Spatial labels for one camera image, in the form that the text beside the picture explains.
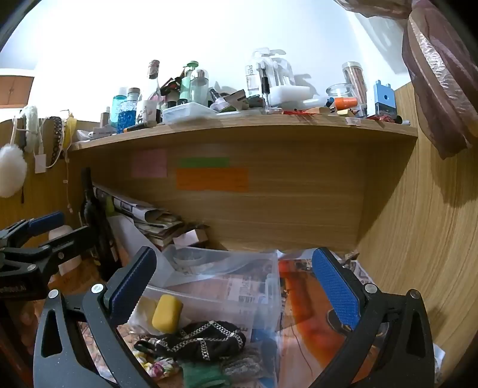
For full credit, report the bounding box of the yellow sponge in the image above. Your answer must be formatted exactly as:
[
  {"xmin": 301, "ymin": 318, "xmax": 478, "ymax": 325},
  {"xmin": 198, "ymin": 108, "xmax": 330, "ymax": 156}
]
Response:
[{"xmin": 152, "ymin": 294, "xmax": 184, "ymax": 334}]

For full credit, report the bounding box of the wooden cabinet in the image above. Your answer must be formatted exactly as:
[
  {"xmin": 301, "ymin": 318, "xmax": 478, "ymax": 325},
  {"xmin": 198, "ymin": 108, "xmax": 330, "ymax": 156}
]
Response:
[{"xmin": 0, "ymin": 75, "xmax": 35, "ymax": 109}]

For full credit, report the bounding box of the clear glass bottle with cork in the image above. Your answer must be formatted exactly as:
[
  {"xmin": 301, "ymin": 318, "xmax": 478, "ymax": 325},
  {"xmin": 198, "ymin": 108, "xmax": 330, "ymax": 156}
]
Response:
[{"xmin": 147, "ymin": 60, "xmax": 163, "ymax": 124}]

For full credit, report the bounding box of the yellow headband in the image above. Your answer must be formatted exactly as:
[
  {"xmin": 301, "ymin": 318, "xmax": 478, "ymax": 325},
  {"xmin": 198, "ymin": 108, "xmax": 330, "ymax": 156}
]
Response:
[{"xmin": 63, "ymin": 116, "xmax": 78, "ymax": 148}]

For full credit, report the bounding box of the blue plastic brush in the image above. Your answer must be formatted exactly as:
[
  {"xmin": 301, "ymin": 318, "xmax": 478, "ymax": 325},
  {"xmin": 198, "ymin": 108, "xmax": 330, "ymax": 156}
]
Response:
[{"xmin": 250, "ymin": 327, "xmax": 281, "ymax": 388}]

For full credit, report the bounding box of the small pink cardboard box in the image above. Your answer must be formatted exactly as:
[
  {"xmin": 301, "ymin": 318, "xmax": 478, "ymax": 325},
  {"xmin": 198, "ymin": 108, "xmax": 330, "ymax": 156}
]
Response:
[{"xmin": 174, "ymin": 227, "xmax": 210, "ymax": 249}]

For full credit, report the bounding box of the green pump bottle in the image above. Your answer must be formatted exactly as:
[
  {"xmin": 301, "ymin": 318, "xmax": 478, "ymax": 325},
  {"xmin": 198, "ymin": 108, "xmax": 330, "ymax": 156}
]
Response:
[{"xmin": 178, "ymin": 60, "xmax": 198, "ymax": 105}]

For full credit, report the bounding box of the white cup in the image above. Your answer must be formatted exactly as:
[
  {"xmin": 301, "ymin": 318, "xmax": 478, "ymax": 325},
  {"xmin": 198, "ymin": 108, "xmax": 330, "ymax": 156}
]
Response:
[{"xmin": 48, "ymin": 225, "xmax": 81, "ymax": 275}]

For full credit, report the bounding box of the clear bottle with silver cap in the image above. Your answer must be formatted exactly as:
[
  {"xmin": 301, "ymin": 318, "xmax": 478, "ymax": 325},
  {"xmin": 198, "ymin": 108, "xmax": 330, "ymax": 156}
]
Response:
[{"xmin": 190, "ymin": 69, "xmax": 210, "ymax": 106}]

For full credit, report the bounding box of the floral scrunchie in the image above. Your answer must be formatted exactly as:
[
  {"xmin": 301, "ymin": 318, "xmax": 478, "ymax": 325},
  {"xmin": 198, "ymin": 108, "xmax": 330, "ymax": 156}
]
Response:
[{"xmin": 136, "ymin": 351, "xmax": 180, "ymax": 379}]

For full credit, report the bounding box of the brown curtain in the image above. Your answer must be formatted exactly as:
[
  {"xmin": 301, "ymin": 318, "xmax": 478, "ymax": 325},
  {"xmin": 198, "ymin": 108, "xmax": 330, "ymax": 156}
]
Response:
[{"xmin": 334, "ymin": 0, "xmax": 478, "ymax": 160}]

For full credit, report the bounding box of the pink sticky note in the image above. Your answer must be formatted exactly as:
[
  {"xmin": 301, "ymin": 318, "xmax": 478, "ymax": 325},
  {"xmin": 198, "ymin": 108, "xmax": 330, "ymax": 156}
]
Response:
[{"xmin": 131, "ymin": 149, "xmax": 167, "ymax": 178}]

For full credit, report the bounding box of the blue pencil sharpener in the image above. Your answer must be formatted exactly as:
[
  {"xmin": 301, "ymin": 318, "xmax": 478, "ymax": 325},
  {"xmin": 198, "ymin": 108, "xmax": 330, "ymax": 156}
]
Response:
[{"xmin": 373, "ymin": 80, "xmax": 394, "ymax": 119}]

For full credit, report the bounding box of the dark wine bottle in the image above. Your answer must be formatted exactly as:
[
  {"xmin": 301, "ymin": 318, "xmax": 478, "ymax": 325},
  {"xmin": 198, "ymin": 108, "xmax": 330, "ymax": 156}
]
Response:
[{"xmin": 80, "ymin": 168, "xmax": 122, "ymax": 271}]

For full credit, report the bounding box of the stack of newspapers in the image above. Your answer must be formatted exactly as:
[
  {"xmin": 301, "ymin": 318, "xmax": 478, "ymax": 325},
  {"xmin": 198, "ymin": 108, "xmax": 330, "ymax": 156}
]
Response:
[{"xmin": 93, "ymin": 184, "xmax": 210, "ymax": 250}]

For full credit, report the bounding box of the clear lidded plastic container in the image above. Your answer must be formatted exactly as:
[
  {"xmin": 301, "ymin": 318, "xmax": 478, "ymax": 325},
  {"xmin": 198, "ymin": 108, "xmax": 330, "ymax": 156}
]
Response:
[{"xmin": 162, "ymin": 103, "xmax": 217, "ymax": 125}]

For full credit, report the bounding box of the clear tube of pencils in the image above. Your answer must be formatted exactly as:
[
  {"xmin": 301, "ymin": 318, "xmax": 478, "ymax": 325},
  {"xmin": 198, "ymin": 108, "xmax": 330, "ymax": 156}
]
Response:
[{"xmin": 341, "ymin": 61, "xmax": 368, "ymax": 113}]

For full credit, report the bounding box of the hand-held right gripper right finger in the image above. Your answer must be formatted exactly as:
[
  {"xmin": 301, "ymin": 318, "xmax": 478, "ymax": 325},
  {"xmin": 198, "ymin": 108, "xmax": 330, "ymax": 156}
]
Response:
[{"xmin": 310, "ymin": 247, "xmax": 436, "ymax": 388}]

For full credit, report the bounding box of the white fluffy pom-pom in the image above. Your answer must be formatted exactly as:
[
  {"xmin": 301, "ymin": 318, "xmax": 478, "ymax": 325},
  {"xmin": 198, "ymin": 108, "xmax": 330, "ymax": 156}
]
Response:
[{"xmin": 0, "ymin": 145, "xmax": 27, "ymax": 198}]

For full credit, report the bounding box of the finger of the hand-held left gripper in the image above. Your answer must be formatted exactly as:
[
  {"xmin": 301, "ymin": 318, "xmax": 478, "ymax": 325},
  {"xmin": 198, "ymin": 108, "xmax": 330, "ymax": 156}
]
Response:
[
  {"xmin": 37, "ymin": 225, "xmax": 101, "ymax": 275},
  {"xmin": 0, "ymin": 211, "xmax": 65, "ymax": 249}
]

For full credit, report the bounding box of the green sticky note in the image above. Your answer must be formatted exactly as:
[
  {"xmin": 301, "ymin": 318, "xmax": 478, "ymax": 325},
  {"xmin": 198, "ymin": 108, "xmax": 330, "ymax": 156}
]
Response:
[{"xmin": 176, "ymin": 157, "xmax": 230, "ymax": 168}]

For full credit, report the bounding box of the black pen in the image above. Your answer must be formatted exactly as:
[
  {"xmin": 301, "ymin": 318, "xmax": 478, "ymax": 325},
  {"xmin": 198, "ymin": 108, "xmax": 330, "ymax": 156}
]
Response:
[{"xmin": 261, "ymin": 67, "xmax": 270, "ymax": 113}]

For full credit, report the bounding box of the clear blister pack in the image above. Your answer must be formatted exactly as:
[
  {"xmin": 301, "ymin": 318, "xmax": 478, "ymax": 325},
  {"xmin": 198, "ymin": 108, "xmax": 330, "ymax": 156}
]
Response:
[{"xmin": 245, "ymin": 48, "xmax": 295, "ymax": 99}]

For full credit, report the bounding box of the orange sticky note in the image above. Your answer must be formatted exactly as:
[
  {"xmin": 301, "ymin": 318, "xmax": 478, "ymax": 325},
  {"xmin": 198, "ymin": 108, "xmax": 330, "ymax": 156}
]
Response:
[{"xmin": 175, "ymin": 168, "xmax": 249, "ymax": 193}]

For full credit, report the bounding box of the green hair tie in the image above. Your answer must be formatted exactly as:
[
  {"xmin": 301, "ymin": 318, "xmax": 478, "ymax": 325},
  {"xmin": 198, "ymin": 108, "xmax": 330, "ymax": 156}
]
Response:
[{"xmin": 181, "ymin": 360, "xmax": 230, "ymax": 388}]

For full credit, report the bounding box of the blue bead jar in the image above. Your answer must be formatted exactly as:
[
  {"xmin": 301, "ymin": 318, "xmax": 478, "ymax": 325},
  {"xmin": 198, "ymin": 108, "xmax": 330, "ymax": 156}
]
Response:
[{"xmin": 117, "ymin": 87, "xmax": 142, "ymax": 134}]

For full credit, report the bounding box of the white printed mug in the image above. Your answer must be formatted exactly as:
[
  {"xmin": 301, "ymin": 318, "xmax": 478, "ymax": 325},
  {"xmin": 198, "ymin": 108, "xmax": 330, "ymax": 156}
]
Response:
[{"xmin": 136, "ymin": 100, "xmax": 157, "ymax": 125}]

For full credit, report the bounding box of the wooden shelf unit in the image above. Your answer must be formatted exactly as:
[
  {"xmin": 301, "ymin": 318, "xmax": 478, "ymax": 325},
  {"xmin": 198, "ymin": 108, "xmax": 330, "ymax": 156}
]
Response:
[{"xmin": 69, "ymin": 112, "xmax": 419, "ymax": 254}]

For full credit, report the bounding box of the white fluffy headband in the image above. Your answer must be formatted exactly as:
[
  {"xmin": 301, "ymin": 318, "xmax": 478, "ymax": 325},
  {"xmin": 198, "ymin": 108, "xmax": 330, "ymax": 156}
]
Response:
[{"xmin": 20, "ymin": 105, "xmax": 43, "ymax": 153}]

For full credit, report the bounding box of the white foam block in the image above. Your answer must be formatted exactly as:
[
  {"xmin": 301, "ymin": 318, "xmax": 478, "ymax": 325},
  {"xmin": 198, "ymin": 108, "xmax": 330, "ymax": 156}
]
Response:
[{"xmin": 269, "ymin": 85, "xmax": 311, "ymax": 108}]

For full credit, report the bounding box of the clear plastic storage box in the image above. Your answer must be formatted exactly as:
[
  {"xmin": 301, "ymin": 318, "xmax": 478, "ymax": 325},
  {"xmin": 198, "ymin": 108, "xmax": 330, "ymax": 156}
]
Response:
[{"xmin": 140, "ymin": 244, "xmax": 282, "ymax": 336}]

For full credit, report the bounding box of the newspaper print table cover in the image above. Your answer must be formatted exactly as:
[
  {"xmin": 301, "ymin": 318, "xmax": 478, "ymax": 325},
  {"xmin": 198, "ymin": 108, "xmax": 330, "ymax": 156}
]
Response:
[{"xmin": 11, "ymin": 257, "xmax": 445, "ymax": 388}]

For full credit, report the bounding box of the blue liquid bottle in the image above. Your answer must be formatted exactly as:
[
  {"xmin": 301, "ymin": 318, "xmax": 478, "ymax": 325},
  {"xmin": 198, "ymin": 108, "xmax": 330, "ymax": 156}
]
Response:
[{"xmin": 111, "ymin": 87, "xmax": 129, "ymax": 124}]

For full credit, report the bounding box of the black marker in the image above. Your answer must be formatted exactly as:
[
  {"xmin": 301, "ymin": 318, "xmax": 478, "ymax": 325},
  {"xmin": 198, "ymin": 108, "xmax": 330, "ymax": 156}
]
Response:
[{"xmin": 123, "ymin": 121, "xmax": 157, "ymax": 132}]

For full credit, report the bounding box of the glass jar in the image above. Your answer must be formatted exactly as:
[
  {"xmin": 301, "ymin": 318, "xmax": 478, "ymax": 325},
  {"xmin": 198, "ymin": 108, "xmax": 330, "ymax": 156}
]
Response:
[{"xmin": 326, "ymin": 83, "xmax": 355, "ymax": 105}]

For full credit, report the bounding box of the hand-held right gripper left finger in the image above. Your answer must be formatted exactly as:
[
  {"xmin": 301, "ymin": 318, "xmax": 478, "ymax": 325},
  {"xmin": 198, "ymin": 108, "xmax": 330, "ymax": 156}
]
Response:
[{"xmin": 33, "ymin": 246, "xmax": 161, "ymax": 388}]

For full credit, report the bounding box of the black patterned headband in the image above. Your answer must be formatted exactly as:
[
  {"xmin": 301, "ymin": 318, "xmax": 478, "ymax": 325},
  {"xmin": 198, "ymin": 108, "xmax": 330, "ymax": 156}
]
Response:
[{"xmin": 45, "ymin": 116, "xmax": 64, "ymax": 168}]

